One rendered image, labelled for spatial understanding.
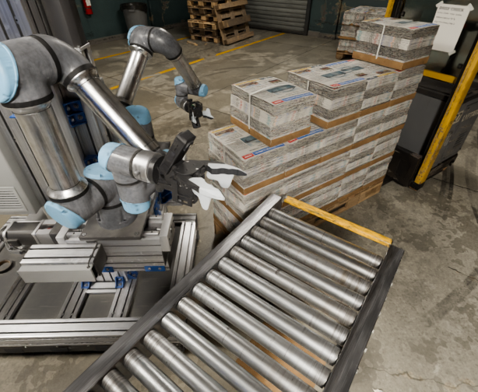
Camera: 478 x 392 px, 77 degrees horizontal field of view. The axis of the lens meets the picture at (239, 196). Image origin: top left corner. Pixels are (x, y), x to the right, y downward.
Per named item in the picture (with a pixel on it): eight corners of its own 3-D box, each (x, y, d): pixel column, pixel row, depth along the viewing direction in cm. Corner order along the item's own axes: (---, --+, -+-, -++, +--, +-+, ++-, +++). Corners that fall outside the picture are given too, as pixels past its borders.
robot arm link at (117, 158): (121, 162, 82) (114, 134, 76) (155, 172, 78) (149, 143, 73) (100, 178, 76) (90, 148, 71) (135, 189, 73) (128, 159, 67)
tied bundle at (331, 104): (282, 109, 197) (286, 72, 182) (314, 99, 210) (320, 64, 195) (325, 130, 172) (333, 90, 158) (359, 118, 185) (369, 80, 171)
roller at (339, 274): (252, 233, 120) (255, 222, 119) (370, 295, 99) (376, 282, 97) (246, 236, 116) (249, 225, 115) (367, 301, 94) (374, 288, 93)
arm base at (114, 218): (91, 230, 111) (82, 210, 105) (104, 204, 123) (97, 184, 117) (132, 229, 111) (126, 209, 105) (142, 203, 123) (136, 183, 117)
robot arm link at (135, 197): (164, 196, 88) (159, 164, 81) (140, 220, 80) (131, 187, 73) (142, 189, 90) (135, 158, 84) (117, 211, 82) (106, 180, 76)
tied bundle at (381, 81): (314, 99, 210) (320, 64, 195) (343, 91, 222) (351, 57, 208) (358, 118, 185) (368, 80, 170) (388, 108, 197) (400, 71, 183)
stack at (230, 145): (213, 232, 224) (205, 131, 172) (324, 181, 274) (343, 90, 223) (242, 267, 199) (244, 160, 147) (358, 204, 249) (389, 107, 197)
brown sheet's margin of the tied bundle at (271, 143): (251, 135, 165) (252, 128, 163) (290, 123, 178) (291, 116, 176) (270, 148, 155) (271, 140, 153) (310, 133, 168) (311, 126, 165)
